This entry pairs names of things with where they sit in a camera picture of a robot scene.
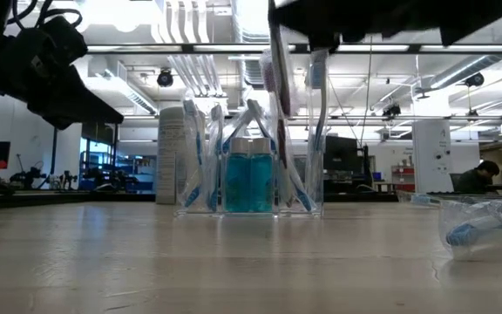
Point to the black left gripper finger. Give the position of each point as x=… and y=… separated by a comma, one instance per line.
x=72, y=109
x=85, y=87

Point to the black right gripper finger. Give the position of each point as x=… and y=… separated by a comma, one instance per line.
x=324, y=43
x=329, y=17

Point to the blue white toothbrush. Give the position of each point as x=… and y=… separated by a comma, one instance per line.
x=425, y=200
x=235, y=128
x=318, y=109
x=469, y=233
x=214, y=198

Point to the teal mouthwash bottle white cap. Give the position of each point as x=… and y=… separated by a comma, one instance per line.
x=262, y=183
x=238, y=183

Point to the clear acrylic organizer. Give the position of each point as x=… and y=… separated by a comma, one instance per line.
x=251, y=215

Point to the black background robot arm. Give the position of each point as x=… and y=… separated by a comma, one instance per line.
x=26, y=178

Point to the black overhead bar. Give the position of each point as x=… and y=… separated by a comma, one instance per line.
x=414, y=48

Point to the blue lit shelf rack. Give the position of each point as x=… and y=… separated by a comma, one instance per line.
x=103, y=170

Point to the black ceiling spot lamp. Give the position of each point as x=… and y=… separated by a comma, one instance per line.
x=165, y=78
x=475, y=79
x=390, y=110

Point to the white yellow wipes canister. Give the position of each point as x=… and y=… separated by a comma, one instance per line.
x=168, y=152

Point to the white slatted ceiling fixture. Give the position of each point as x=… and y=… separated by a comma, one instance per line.
x=194, y=74

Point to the white pillar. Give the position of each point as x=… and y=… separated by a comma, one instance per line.
x=429, y=148

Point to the red shelf cart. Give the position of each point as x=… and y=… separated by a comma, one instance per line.
x=401, y=179

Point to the person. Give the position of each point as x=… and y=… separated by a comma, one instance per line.
x=477, y=179

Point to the white rectangular air duct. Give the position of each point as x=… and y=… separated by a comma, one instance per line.
x=120, y=83

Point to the black background rig frame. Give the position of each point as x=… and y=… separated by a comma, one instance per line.
x=55, y=152

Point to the silver round air duct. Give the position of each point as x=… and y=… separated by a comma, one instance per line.
x=251, y=26

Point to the black aluminium table frame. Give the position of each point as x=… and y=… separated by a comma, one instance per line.
x=116, y=196

